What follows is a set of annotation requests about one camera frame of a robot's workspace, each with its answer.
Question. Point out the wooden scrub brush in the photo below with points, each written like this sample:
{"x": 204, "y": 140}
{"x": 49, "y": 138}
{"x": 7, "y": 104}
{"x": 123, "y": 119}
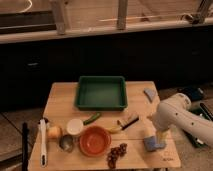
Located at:
{"x": 127, "y": 120}

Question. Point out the blue sponge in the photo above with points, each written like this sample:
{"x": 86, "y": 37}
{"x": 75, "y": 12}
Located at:
{"x": 153, "y": 143}

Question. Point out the green chili pepper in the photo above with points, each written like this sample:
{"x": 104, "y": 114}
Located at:
{"x": 92, "y": 119}

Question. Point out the orange bowl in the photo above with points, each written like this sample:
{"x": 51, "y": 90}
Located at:
{"x": 94, "y": 141}

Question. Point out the black pole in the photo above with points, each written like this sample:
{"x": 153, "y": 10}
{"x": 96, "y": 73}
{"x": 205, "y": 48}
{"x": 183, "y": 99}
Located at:
{"x": 24, "y": 147}

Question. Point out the white handled utensil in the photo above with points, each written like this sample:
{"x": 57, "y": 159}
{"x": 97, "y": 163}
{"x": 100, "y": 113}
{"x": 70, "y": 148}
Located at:
{"x": 43, "y": 128}

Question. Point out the bunch of dark grapes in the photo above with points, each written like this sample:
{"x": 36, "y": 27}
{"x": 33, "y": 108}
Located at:
{"x": 115, "y": 153}

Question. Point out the yellow onion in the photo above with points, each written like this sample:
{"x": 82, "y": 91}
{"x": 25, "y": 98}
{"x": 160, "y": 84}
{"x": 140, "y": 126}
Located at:
{"x": 54, "y": 132}

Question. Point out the green plastic tray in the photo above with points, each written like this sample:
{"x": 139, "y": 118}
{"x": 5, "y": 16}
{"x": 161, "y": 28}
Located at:
{"x": 101, "y": 93}

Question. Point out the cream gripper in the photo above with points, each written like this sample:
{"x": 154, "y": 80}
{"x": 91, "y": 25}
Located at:
{"x": 161, "y": 138}

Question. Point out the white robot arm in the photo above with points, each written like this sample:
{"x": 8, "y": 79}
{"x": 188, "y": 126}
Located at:
{"x": 175, "y": 111}

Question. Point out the small grey blue cloth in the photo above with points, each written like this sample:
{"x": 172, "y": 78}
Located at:
{"x": 150, "y": 94}

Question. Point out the white cup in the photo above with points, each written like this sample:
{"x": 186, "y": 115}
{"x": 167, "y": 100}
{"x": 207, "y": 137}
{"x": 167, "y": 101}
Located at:
{"x": 74, "y": 127}

